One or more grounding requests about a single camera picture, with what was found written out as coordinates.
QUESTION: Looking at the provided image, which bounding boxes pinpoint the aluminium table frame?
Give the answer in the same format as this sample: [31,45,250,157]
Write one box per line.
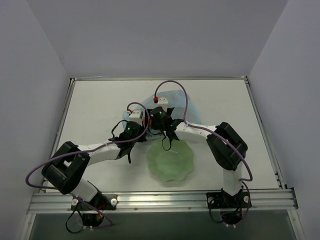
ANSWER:
[26,76,299,240]

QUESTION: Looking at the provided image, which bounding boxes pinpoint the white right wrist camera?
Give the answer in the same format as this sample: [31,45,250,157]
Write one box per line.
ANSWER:
[153,96,168,105]

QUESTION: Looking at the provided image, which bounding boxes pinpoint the blue printed plastic bag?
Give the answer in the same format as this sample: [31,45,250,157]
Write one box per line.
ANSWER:
[122,90,202,141]

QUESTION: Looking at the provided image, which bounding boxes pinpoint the orange fake fruit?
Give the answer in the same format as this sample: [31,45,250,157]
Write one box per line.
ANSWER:
[142,117,152,127]

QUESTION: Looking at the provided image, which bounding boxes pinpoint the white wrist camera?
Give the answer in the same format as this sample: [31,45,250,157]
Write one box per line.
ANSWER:
[128,109,144,125]
[153,96,168,105]

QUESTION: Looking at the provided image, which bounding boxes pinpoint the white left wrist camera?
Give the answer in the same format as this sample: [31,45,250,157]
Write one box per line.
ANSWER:
[128,109,144,125]

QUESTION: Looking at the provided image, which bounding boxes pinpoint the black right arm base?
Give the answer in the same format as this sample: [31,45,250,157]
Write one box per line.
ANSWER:
[206,185,252,229]

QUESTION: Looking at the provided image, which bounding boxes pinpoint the green scalloped glass bowl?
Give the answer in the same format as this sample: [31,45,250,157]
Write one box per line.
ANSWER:
[146,138,196,188]

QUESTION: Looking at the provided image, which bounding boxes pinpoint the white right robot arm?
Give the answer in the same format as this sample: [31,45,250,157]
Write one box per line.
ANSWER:
[146,106,253,207]

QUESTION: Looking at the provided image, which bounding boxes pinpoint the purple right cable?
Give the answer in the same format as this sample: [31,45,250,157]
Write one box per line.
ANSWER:
[153,79,253,225]

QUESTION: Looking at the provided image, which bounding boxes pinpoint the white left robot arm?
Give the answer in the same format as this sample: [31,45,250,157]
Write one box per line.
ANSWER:
[41,120,148,210]

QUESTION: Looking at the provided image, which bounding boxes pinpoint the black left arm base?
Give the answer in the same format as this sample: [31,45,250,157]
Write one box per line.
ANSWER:
[72,191,118,230]

